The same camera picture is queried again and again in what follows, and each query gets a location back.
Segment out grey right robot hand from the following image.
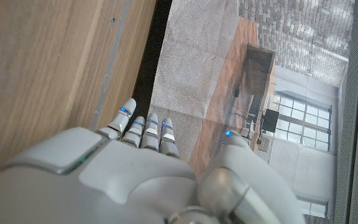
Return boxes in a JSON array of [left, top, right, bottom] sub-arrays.
[[0, 98, 306, 224]]

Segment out printed room scene backdrop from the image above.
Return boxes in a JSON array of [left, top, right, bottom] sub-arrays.
[[149, 0, 356, 224]]

